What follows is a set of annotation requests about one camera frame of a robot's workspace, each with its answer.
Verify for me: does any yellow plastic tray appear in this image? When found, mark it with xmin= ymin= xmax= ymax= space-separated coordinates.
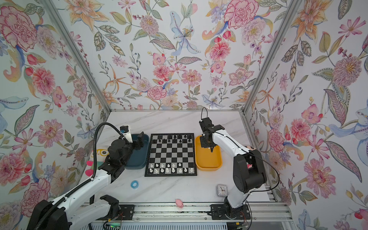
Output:
xmin=195 ymin=136 xmax=222 ymax=171

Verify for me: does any teal plastic tray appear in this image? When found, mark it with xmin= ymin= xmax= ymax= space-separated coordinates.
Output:
xmin=125 ymin=134 xmax=150 ymax=170

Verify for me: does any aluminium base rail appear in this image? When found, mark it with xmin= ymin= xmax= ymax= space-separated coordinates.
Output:
xmin=45 ymin=202 xmax=294 ymax=223

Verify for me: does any small white clock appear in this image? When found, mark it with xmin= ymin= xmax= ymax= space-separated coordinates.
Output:
xmin=216 ymin=184 xmax=228 ymax=197

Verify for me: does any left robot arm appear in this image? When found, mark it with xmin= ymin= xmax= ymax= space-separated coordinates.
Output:
xmin=27 ymin=133 xmax=147 ymax=230

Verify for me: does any pink plush doll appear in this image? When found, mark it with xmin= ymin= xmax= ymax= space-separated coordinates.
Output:
xmin=245 ymin=146 xmax=257 ymax=170

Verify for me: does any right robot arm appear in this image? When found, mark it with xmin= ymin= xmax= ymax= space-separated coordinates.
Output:
xmin=199 ymin=117 xmax=267 ymax=213

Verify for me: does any black white chessboard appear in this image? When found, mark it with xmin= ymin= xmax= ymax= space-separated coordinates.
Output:
xmin=145 ymin=133 xmax=197 ymax=177

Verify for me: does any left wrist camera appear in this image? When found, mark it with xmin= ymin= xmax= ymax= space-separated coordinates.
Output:
xmin=120 ymin=125 xmax=133 ymax=143

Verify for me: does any pink eraser toy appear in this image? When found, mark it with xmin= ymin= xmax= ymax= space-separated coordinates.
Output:
xmin=175 ymin=199 xmax=184 ymax=209

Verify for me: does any yellow white plush toy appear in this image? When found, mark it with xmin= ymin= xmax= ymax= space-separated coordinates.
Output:
xmin=84 ymin=149 xmax=109 ymax=177

